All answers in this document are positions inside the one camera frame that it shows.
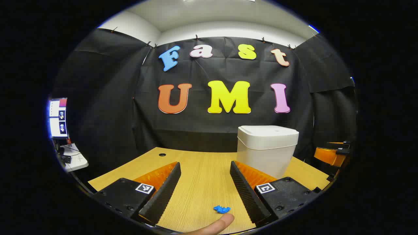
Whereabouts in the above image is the white side table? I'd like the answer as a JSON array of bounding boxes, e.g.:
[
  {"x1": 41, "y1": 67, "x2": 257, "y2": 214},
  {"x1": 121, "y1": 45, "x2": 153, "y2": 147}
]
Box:
[{"x1": 59, "y1": 144, "x2": 88, "y2": 172}]

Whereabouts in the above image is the wooden desktop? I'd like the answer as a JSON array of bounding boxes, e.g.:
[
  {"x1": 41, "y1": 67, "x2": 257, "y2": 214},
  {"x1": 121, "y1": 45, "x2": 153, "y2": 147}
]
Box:
[{"x1": 88, "y1": 147, "x2": 330, "y2": 234}]

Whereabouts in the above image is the black backdrop cloth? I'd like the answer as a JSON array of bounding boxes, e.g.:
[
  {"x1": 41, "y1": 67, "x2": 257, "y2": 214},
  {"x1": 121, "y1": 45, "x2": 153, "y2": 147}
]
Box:
[{"x1": 54, "y1": 28, "x2": 358, "y2": 183}]

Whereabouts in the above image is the computer monitor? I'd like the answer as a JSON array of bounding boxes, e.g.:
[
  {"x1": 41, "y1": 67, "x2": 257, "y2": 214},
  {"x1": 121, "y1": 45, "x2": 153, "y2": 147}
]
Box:
[{"x1": 49, "y1": 98, "x2": 68, "y2": 139}]

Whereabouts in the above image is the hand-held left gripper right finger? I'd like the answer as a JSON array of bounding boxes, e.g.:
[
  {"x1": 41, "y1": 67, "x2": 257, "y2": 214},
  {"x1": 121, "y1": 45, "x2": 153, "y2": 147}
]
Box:
[{"x1": 230, "y1": 160, "x2": 322, "y2": 228}]

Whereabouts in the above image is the white desktop garbage bin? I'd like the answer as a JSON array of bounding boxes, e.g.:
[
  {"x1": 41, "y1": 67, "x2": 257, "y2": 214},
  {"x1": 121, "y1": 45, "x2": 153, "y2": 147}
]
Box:
[{"x1": 236, "y1": 125, "x2": 299, "y2": 179}]

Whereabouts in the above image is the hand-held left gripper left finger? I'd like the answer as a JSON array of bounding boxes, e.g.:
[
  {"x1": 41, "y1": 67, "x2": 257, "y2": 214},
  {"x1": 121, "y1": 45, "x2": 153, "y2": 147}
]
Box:
[{"x1": 93, "y1": 162, "x2": 182, "y2": 226}]

